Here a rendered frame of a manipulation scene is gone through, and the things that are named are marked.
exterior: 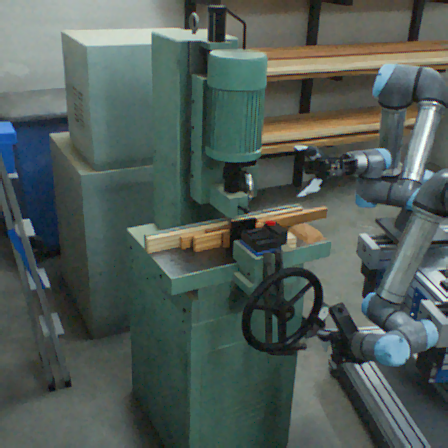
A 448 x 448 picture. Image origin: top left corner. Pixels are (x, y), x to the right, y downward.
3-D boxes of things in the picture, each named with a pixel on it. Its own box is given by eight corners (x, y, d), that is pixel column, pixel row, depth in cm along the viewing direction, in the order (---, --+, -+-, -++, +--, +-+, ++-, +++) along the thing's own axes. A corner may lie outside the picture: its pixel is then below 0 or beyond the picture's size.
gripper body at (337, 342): (329, 361, 169) (354, 367, 158) (322, 332, 169) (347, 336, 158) (351, 353, 172) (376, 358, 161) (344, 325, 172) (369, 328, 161)
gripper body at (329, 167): (327, 156, 175) (358, 152, 181) (310, 156, 183) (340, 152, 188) (329, 181, 177) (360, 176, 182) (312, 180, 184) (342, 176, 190)
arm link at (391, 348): (417, 361, 147) (390, 372, 144) (388, 356, 157) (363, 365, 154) (409, 331, 147) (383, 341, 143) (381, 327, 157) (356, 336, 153)
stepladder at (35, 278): (39, 397, 255) (-34, 140, 198) (30, 363, 276) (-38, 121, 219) (76, 385, 261) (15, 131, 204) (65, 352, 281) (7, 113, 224)
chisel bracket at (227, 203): (228, 222, 188) (229, 198, 185) (208, 206, 199) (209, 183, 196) (248, 218, 192) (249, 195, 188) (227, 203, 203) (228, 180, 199)
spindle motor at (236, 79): (222, 167, 174) (226, 59, 160) (195, 150, 187) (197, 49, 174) (271, 159, 182) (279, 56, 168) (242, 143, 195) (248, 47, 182)
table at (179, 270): (184, 312, 167) (184, 294, 164) (143, 265, 191) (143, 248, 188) (348, 268, 194) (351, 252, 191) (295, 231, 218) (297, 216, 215)
